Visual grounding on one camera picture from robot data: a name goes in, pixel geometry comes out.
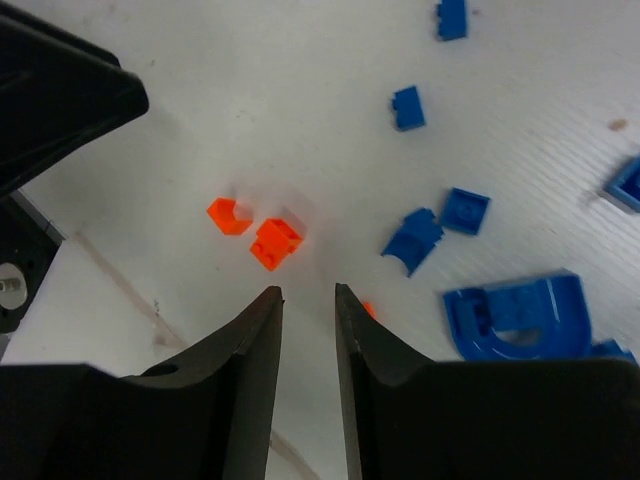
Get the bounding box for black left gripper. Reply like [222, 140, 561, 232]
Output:
[1, 3, 149, 196]

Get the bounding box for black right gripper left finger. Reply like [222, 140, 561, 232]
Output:
[1, 286, 283, 479]

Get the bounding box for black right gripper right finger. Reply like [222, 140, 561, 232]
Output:
[335, 284, 639, 479]

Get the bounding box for blue round lego piece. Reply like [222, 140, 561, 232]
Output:
[442, 270, 592, 362]

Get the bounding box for small orange lego brick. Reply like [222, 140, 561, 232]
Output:
[206, 197, 253, 236]
[250, 218, 304, 271]

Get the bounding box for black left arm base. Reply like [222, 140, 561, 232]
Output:
[1, 191, 64, 341]

